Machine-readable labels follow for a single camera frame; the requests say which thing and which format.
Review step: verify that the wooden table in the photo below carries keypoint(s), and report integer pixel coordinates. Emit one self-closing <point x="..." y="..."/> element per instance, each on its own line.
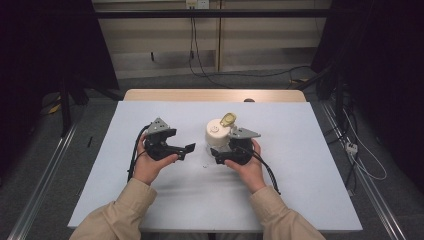
<point x="186" y="95"/>

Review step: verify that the dark curtain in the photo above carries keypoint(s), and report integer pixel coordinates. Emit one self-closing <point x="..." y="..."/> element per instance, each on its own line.
<point x="43" y="43"/>
<point x="376" y="43"/>

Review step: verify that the black horizontal bar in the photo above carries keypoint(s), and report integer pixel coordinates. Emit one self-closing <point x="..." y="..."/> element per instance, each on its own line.
<point x="213" y="13"/>

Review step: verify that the metal floor rail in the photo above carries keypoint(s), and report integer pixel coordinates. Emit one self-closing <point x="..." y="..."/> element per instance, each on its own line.
<point x="370" y="186"/>
<point x="43" y="180"/>

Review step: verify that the white wall socket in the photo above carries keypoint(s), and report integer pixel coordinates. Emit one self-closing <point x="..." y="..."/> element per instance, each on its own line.
<point x="197" y="3"/>

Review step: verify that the black metal stand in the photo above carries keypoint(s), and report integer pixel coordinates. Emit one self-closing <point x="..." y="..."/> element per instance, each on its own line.
<point x="336" y="86"/>
<point x="65" y="106"/>

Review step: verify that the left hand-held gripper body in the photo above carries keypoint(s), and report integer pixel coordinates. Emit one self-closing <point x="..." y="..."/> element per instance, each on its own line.
<point x="155" y="146"/>

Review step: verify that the person's right hand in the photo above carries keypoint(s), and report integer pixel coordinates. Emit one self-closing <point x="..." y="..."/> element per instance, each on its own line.
<point x="251" y="173"/>

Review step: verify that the person's left hand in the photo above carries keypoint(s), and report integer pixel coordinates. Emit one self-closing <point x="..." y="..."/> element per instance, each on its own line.
<point x="148" y="168"/>

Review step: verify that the pale yellow jar spoon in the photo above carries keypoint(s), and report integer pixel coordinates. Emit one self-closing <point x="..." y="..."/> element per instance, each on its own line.
<point x="228" y="119"/>

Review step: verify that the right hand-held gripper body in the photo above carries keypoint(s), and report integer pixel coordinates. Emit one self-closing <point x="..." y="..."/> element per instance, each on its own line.
<point x="241" y="150"/>

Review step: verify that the white table cover sheet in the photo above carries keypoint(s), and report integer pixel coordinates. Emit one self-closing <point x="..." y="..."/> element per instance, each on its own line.
<point x="293" y="173"/>

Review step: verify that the glass jar with cream lid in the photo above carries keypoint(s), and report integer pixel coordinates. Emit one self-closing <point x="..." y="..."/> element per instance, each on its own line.
<point x="216" y="133"/>

